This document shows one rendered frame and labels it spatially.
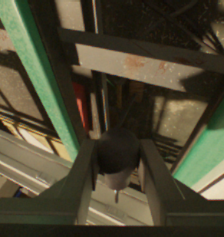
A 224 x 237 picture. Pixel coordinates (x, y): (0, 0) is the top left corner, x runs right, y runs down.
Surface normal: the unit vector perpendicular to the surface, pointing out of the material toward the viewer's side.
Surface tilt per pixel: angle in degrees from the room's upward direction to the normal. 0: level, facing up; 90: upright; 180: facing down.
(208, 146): 0
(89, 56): 0
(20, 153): 90
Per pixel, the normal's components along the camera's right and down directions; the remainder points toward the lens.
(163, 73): -0.41, 0.72
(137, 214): -0.01, -0.62
